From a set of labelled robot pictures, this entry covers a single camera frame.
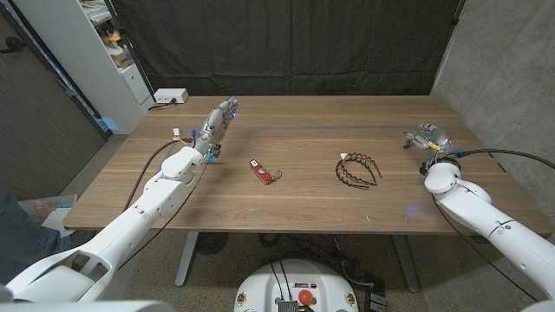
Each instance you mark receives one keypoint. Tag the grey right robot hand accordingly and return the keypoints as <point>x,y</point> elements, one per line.
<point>439,138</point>

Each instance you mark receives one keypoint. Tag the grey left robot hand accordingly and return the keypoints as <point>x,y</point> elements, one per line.
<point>216,125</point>

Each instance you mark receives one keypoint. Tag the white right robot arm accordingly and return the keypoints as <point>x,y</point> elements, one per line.
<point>477,212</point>

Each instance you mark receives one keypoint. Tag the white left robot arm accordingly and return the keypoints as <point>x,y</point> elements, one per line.
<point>160,203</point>

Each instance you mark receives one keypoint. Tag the black wavy toothed headband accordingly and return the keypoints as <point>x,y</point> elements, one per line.
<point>342,178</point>

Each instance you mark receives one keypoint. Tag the white power socket box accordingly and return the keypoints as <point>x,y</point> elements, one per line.
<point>170,95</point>

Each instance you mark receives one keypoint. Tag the red pocket knife with keyring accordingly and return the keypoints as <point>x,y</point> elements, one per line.
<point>260,170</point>

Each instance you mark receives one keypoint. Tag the black curtain backdrop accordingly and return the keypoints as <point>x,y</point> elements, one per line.
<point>290,43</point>

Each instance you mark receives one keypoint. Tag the cardboard box with blue tape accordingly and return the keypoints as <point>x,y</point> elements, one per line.
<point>123,57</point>

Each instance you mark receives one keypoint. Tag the black round fan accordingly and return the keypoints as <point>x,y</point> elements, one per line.
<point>212,242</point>

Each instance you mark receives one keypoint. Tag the grey table leg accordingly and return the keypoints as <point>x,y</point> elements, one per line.
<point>405,264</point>
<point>186,260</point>

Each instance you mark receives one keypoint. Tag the yellow toy figure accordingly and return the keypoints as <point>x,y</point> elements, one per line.
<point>112,38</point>

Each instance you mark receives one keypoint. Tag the white shelf cabinet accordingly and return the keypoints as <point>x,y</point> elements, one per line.
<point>78,56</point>

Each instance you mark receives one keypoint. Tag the white robot torso base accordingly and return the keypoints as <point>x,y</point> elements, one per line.
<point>260,290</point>

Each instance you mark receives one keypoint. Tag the red emergency stop button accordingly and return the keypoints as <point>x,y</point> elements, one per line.
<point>305,297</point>

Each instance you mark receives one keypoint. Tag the person in blue jeans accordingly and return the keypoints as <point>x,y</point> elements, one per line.
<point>21,247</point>

